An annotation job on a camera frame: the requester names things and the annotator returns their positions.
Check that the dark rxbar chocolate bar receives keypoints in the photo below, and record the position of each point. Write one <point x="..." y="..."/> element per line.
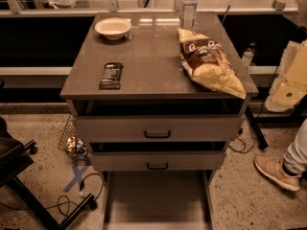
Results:
<point x="111" y="78"/>

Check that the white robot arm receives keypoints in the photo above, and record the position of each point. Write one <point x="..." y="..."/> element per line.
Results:
<point x="290" y="85"/>

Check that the grey drawer cabinet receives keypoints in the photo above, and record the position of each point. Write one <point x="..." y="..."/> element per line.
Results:
<point x="153" y="84"/>

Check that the open bottom drawer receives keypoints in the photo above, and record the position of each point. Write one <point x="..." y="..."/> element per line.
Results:
<point x="174" y="200"/>

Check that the brown yellow chip bag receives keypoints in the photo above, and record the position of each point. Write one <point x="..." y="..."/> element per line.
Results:
<point x="206" y="64"/>

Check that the white paper bowl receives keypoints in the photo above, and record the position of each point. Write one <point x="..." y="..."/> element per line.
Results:
<point x="113" y="28"/>

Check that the black table leg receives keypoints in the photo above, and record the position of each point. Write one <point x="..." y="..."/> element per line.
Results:
<point x="259" y="135"/>

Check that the small bottle behind cabinet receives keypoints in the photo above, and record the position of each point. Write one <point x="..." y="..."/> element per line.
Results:
<point x="248" y="54"/>

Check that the clear plastic water bottle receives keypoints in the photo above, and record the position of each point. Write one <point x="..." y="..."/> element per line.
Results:
<point x="188" y="12"/>

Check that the tan sneaker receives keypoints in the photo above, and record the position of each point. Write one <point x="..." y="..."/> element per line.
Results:
<point x="273" y="169"/>

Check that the black office chair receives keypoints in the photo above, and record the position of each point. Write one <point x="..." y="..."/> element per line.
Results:
<point x="14" y="159"/>

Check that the grey trouser leg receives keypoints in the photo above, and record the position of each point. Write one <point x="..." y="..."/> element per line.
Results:
<point x="295" y="158"/>

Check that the top drawer with handle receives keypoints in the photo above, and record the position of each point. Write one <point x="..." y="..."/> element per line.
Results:
<point x="101" y="129"/>

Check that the drawer with handle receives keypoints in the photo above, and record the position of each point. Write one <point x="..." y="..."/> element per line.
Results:
<point x="156" y="161"/>
<point x="101" y="129"/>

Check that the middle drawer with handle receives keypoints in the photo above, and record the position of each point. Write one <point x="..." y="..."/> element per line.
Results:
<point x="156" y="161"/>

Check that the wire waste basket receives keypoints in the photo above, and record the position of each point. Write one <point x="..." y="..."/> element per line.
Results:
<point x="71" y="143"/>

